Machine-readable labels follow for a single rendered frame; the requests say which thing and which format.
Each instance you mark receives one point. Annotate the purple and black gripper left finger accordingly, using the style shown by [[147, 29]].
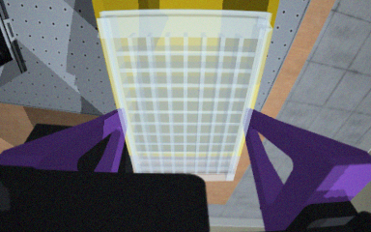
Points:
[[61, 150]]

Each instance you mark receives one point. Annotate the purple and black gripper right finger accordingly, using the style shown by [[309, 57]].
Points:
[[324, 170]]

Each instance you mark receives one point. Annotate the yellow open-top bin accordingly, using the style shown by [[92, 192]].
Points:
[[242, 5]]

